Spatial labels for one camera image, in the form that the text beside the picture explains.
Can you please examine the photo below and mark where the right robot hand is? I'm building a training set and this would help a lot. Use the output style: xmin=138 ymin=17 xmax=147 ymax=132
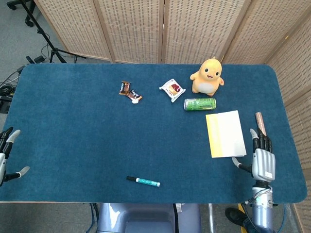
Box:
xmin=231 ymin=128 xmax=276 ymax=182

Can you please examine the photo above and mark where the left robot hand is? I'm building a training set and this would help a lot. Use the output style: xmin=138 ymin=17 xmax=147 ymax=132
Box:
xmin=0 ymin=126 xmax=31 ymax=187

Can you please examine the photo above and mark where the yellow white notepad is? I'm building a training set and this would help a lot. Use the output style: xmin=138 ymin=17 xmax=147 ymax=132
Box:
xmin=205 ymin=110 xmax=247 ymax=159

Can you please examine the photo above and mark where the copper coloured tube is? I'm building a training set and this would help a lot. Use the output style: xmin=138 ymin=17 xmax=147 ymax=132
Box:
xmin=254 ymin=112 xmax=267 ymax=136

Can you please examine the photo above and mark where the black shoe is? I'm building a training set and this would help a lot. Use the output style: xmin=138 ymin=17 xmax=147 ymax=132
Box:
xmin=225 ymin=207 xmax=246 ymax=228

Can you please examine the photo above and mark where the blue table mat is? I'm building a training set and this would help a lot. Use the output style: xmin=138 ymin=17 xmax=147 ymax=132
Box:
xmin=3 ymin=63 xmax=308 ymax=204

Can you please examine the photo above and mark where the green energy drink can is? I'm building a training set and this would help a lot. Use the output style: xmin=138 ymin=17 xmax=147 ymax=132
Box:
xmin=183 ymin=98 xmax=217 ymax=112

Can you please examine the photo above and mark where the yellow plush toy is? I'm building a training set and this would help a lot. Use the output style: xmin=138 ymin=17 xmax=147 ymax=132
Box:
xmin=190 ymin=56 xmax=225 ymax=97

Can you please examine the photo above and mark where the black power adapter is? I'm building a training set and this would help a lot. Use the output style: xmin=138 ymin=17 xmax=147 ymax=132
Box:
xmin=25 ymin=55 xmax=46 ymax=64

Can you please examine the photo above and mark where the white snack packet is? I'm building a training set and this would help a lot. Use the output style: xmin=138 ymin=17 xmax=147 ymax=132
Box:
xmin=159 ymin=78 xmax=187 ymax=103

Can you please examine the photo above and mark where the green marker black cap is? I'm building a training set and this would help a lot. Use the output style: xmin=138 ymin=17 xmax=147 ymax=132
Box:
xmin=126 ymin=176 xmax=161 ymax=188

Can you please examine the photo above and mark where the black tripod stand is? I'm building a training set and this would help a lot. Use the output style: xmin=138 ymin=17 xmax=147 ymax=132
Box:
xmin=19 ymin=0 xmax=86 ymax=64

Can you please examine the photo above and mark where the blue-grey robot torso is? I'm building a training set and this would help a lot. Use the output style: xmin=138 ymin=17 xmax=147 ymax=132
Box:
xmin=96 ymin=203 xmax=202 ymax=233

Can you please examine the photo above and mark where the brown chocolate bar wrapper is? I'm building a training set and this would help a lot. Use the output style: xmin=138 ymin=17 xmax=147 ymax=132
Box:
xmin=126 ymin=90 xmax=143 ymax=105
xmin=118 ymin=81 xmax=132 ymax=96

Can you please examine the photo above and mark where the black office chair base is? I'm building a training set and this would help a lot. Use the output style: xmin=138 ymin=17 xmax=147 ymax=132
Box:
xmin=6 ymin=0 xmax=35 ymax=27

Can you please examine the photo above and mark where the wooden woven folding screen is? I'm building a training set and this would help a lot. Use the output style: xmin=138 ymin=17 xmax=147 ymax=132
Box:
xmin=34 ymin=0 xmax=311 ymax=233

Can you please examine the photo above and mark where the black cable bundle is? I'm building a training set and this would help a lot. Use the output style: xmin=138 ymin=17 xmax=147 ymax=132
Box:
xmin=0 ymin=65 xmax=25 ymax=115

